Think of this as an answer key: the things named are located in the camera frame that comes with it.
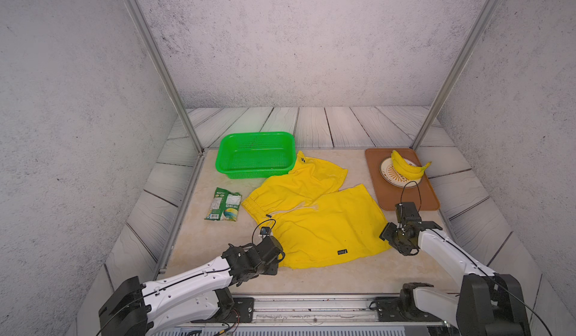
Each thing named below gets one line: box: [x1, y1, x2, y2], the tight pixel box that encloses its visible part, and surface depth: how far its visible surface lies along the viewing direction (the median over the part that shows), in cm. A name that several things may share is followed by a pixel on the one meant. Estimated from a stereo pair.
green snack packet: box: [204, 186, 243, 222], surface depth 98 cm
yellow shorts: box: [241, 150, 391, 270], surface depth 97 cm
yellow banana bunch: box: [390, 150, 432, 180], surface depth 108 cm
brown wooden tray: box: [365, 148, 440, 211], surface depth 107 cm
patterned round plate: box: [379, 157, 423, 189], surface depth 110 cm
